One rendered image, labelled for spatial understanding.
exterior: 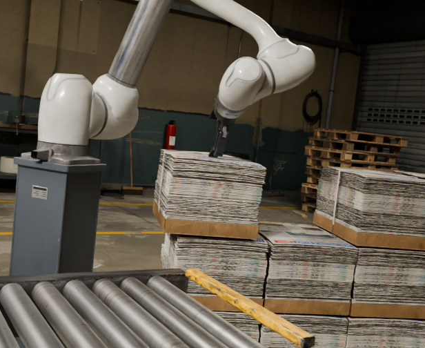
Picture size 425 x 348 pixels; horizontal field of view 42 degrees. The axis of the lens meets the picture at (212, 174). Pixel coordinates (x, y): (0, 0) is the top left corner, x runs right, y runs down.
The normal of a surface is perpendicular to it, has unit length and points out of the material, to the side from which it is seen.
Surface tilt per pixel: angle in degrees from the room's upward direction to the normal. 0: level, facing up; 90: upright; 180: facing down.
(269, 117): 90
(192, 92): 90
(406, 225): 90
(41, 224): 90
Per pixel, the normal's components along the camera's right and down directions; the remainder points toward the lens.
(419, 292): 0.19, 0.11
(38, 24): 0.51, 0.13
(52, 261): -0.39, 0.04
